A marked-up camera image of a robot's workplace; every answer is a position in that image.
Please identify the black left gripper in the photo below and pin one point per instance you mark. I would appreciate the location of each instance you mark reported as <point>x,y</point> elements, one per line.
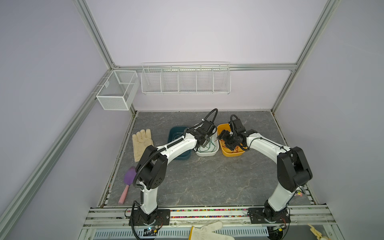
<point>208,139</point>

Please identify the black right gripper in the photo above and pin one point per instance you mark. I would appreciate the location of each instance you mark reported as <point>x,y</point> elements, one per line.
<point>223,135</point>

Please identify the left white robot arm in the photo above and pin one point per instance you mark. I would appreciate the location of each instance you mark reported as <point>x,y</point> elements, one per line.
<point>151,169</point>

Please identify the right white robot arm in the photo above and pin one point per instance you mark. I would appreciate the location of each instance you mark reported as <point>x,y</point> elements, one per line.
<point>293,169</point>

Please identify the yellow plastic bin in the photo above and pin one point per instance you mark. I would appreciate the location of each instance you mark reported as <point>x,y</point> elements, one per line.
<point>227,152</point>

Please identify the white plastic bin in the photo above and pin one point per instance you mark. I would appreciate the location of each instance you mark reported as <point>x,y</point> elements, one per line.
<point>211,148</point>

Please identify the teal plastic bin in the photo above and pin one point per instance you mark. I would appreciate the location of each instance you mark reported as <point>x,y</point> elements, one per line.
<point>175,133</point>

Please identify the cream fabric glove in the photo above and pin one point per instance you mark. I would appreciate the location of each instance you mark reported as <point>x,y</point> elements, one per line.
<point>141,140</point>

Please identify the purple pink spatula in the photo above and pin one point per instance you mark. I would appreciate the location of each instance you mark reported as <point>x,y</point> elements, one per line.
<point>128,180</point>

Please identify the white work glove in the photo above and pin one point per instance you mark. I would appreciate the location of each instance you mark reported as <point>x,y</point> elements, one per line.
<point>208,232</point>

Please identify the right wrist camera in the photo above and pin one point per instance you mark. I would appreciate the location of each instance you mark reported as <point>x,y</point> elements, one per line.
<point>238,127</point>

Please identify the white wire wall shelf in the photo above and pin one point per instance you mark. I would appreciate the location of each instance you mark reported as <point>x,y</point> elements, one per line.
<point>186,78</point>

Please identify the colourful bead strip rail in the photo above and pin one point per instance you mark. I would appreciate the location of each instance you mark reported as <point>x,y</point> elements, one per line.
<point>210,212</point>

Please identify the white wire mesh box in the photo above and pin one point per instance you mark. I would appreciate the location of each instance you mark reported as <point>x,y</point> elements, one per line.
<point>119,90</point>

